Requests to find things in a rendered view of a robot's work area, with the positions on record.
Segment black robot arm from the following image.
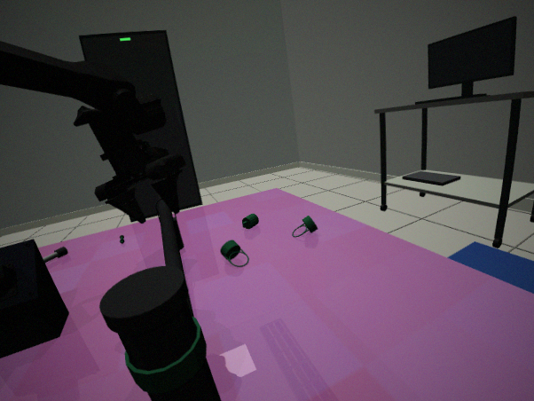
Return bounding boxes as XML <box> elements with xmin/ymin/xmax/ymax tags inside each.
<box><xmin>0</xmin><ymin>41</ymin><xmax>167</xmax><ymax>302</ymax></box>

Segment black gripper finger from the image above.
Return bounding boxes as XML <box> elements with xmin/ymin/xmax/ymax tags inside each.
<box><xmin>105</xmin><ymin>187</ymin><xmax>146</xmax><ymax>224</ymax></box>
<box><xmin>151</xmin><ymin>169</ymin><xmax>182</xmax><ymax>214</ymax></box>

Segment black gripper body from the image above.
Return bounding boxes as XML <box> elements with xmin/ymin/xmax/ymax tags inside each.
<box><xmin>94</xmin><ymin>135</ymin><xmax>186</xmax><ymax>201</ymax></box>

